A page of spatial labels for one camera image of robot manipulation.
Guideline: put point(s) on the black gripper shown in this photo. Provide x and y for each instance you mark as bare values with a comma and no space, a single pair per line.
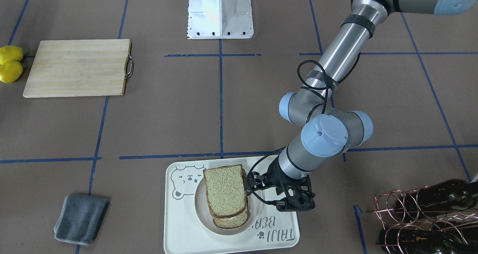
275,176

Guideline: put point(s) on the white bowl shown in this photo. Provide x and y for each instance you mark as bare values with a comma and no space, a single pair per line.
206,219

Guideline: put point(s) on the brown bread slice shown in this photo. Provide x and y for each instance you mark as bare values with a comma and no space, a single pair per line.
224,190

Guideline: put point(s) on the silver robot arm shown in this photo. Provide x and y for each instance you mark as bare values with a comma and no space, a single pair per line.
325,131

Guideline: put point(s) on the white bear tray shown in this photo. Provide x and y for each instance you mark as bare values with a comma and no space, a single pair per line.
189,226

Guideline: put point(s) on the toast with fried egg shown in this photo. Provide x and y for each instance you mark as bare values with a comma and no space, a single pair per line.
233,222

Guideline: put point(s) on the dark wine bottle back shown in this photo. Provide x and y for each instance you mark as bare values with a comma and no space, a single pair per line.
410,241

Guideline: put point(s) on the dark wine bottle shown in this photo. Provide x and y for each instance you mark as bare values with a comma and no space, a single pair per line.
450,196
410,241

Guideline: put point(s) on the grey folded cloth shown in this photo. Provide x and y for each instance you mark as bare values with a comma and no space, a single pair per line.
80,219

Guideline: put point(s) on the wooden cutting board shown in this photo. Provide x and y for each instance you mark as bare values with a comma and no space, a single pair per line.
80,68

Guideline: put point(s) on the dark wine bottle front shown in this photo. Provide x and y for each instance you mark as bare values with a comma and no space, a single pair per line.
450,196

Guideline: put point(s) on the whole yellow lemon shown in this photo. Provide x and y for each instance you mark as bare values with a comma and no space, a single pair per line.
10,71

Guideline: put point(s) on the copper wire bottle rack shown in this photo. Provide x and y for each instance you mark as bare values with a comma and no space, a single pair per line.
437,219

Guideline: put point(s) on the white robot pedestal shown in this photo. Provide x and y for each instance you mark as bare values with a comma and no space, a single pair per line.
215,19

